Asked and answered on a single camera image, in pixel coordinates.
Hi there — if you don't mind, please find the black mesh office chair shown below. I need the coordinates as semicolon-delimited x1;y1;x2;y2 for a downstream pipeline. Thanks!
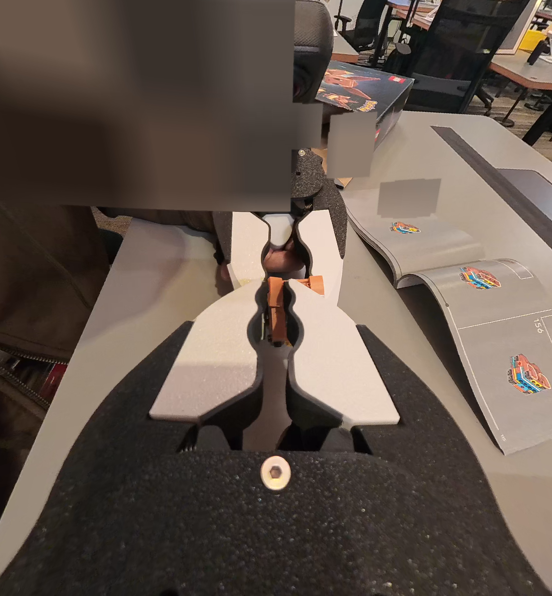
408;0;528;115

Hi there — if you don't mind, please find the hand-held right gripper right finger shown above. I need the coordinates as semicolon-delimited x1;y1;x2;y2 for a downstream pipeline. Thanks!
283;278;401;436

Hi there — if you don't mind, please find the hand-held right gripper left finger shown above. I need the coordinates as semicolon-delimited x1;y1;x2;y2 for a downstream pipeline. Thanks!
149;278;263;436

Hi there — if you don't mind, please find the dark printed toy box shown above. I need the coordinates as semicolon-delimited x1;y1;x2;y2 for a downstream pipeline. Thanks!
315;61;416;192

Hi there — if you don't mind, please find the grey instruction booklet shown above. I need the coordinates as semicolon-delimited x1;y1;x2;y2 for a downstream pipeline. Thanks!
346;200;552;456

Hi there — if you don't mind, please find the wooden background desk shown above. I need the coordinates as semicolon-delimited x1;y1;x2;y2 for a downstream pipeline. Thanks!
487;56;552;94

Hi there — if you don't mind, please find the multicolour toy brick model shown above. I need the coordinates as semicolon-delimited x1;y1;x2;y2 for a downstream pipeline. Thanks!
263;275;327;349

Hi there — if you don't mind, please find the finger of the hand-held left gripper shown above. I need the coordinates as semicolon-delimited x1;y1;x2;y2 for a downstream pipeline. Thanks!
294;210;344;308
227;212;271;291

